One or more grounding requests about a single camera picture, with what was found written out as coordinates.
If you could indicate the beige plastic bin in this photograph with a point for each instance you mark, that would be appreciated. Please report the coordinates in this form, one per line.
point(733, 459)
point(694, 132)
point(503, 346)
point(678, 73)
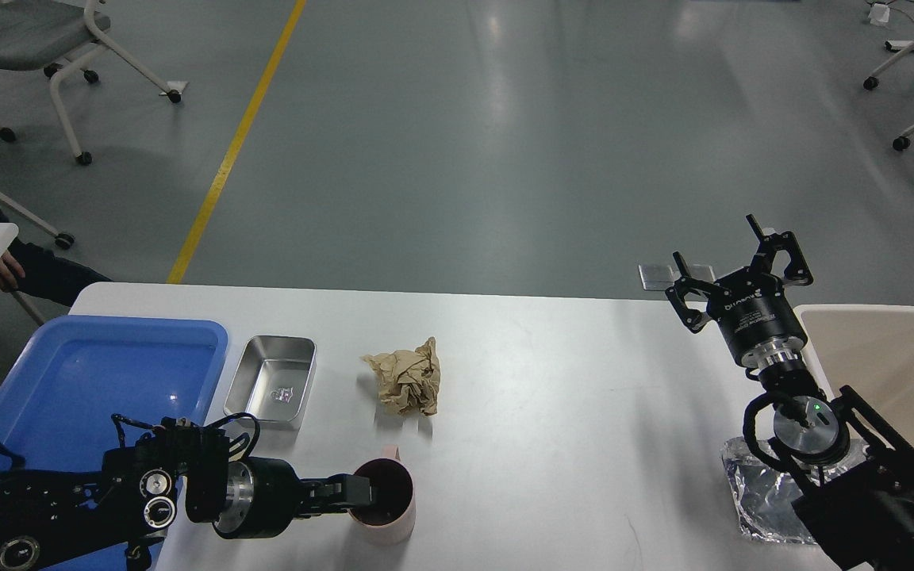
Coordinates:
point(869, 348)

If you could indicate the metal floor outlet plate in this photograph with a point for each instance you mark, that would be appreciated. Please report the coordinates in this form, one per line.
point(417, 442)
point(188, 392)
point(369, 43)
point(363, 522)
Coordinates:
point(701, 272)
point(657, 276)

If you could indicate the metal floor outlet plate left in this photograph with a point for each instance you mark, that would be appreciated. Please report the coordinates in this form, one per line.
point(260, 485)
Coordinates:
point(657, 276)

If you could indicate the stainless steel rectangular tray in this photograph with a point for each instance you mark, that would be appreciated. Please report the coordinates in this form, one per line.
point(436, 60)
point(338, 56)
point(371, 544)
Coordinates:
point(273, 381)

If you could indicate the crumpled silver foil bag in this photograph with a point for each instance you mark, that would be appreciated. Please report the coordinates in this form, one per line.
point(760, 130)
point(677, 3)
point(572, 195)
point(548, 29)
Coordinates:
point(762, 497)

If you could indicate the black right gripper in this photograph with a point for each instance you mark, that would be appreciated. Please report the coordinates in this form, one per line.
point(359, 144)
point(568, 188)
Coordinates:
point(754, 317)

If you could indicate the blue plastic tray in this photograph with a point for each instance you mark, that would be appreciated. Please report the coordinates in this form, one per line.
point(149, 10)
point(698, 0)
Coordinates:
point(76, 371)

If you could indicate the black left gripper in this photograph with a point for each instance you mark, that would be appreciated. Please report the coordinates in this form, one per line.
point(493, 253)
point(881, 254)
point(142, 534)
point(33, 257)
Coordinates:
point(263, 495)

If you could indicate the grey office chair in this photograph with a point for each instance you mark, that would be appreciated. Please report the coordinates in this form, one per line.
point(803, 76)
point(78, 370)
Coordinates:
point(64, 37)

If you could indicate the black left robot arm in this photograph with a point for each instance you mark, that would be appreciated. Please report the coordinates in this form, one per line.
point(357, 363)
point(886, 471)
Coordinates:
point(157, 471)

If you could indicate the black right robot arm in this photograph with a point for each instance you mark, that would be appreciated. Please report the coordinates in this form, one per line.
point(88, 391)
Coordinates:
point(854, 470)

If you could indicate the pink ribbed mug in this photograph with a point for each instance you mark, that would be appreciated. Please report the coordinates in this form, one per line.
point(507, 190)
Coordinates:
point(391, 516)

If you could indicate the metal floor outlet plate right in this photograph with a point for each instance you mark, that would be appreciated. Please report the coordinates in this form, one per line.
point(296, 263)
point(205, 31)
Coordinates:
point(701, 272)

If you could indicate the white power adapter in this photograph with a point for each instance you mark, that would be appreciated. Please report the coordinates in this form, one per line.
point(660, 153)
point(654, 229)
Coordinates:
point(879, 14)

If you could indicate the crumpled brown paper ball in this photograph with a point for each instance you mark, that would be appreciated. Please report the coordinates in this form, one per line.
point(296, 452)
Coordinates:
point(408, 381)

